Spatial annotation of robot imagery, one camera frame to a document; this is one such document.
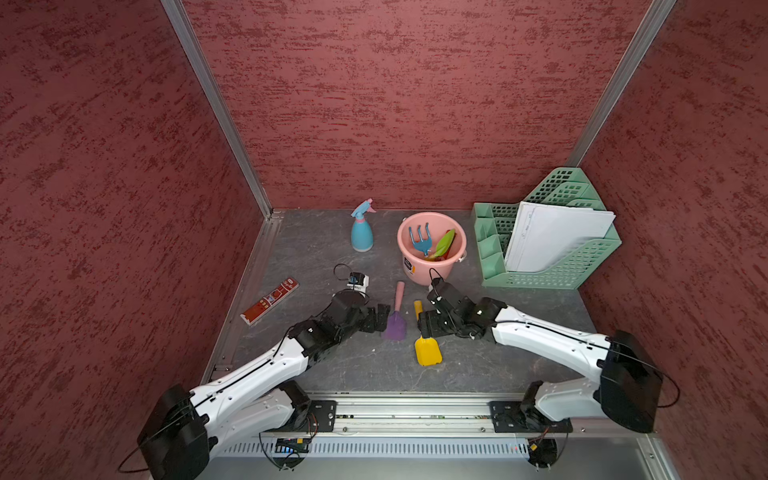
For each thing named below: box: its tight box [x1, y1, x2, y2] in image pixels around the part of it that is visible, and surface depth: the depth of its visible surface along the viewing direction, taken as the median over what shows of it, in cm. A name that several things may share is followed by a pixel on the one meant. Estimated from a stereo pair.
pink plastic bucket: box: [397, 212, 467, 286], surface depth 98 cm
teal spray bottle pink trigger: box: [350, 198, 377, 253], surface depth 104 cm
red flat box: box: [240, 277, 300, 327], surface depth 96 cm
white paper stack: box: [504, 201, 616, 272], surface depth 88 cm
